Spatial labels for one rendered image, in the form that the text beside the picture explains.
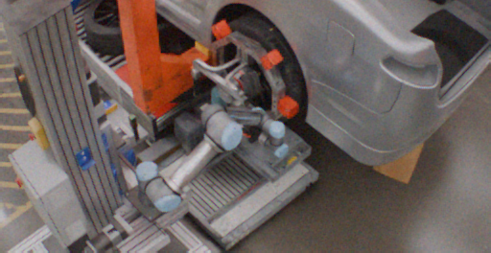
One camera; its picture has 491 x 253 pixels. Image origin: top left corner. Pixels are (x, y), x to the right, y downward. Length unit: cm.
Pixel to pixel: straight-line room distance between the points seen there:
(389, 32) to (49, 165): 166
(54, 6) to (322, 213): 241
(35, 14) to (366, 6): 146
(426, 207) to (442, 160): 47
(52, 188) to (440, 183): 276
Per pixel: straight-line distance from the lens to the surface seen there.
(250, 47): 313
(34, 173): 260
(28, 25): 205
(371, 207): 387
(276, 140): 291
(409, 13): 393
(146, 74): 342
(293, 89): 316
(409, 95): 266
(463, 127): 456
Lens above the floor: 317
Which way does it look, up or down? 47 degrees down
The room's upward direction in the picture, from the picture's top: straight up
